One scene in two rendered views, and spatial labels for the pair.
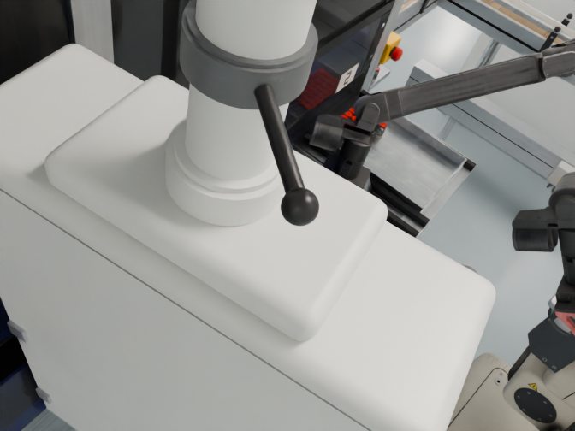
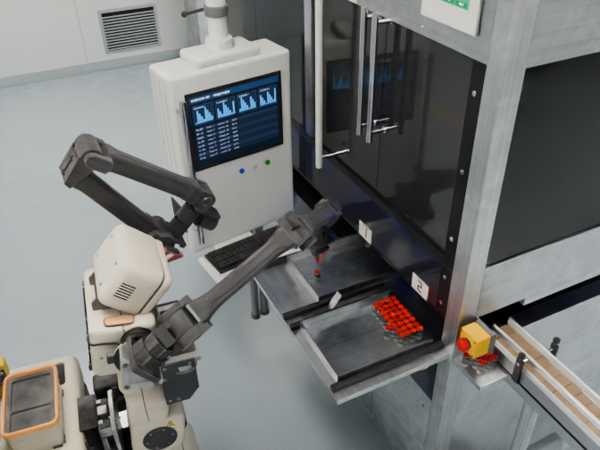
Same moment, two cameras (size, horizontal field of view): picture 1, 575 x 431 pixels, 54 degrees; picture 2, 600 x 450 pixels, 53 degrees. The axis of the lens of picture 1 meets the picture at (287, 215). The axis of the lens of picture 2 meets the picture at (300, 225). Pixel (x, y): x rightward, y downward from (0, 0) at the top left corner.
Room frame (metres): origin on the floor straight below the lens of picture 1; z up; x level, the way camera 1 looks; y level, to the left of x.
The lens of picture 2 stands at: (1.93, -1.41, 2.31)
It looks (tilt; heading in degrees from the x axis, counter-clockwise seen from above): 35 degrees down; 131
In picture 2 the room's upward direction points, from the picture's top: 1 degrees counter-clockwise
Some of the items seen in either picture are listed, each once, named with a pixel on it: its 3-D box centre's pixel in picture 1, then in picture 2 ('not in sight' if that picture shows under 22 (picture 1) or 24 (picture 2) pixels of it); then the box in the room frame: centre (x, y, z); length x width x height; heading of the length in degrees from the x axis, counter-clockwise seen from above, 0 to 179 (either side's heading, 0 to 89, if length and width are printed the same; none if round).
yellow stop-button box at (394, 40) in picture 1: (382, 45); (476, 339); (1.49, -0.11, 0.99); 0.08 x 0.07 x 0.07; 66
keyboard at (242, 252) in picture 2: not in sight; (254, 245); (0.49, -0.02, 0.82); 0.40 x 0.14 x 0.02; 74
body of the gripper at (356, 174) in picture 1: (348, 163); (318, 237); (0.88, -0.09, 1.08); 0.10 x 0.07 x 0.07; 81
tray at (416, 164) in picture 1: (392, 150); (364, 334); (1.17, -0.22, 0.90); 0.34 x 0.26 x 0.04; 65
